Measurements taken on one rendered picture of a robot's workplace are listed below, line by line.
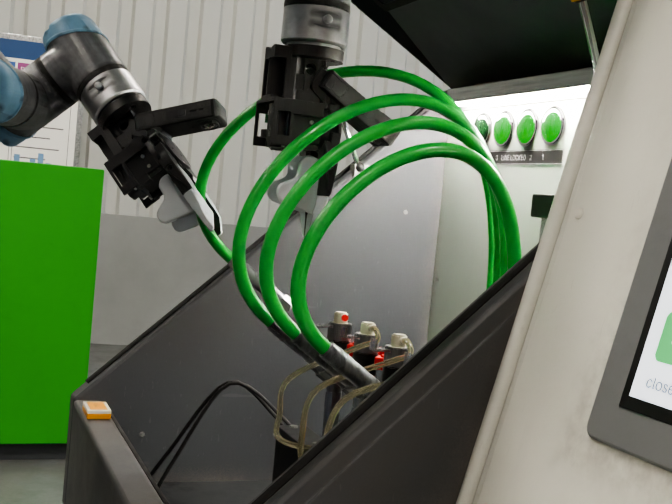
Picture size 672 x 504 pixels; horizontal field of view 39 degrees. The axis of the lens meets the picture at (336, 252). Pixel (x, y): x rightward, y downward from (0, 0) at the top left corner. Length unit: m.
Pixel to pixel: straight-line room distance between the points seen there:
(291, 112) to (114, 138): 0.30
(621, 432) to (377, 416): 0.20
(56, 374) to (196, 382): 3.00
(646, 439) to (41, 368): 3.86
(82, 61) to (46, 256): 3.05
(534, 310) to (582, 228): 0.08
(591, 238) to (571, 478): 0.18
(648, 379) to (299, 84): 0.58
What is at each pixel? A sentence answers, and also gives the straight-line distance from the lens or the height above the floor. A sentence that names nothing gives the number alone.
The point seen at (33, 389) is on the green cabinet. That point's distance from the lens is 4.40.
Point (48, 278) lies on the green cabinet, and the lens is 4.33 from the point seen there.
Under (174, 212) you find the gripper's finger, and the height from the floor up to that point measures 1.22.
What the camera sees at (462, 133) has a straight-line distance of 0.99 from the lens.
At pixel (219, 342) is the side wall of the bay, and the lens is 1.42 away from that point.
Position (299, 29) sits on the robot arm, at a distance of 1.08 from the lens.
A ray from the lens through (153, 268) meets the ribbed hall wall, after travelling 7.54.
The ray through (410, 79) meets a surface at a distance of 1.20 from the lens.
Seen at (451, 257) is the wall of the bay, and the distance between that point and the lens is 1.48.
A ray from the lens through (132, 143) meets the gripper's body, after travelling 1.24.
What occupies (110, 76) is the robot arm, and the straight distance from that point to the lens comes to 1.28.
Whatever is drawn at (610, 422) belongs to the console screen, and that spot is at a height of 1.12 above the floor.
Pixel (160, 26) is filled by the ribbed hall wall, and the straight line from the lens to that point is 7.65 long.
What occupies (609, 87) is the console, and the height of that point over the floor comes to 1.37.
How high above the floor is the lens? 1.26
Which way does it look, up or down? 3 degrees down
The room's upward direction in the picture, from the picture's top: 5 degrees clockwise
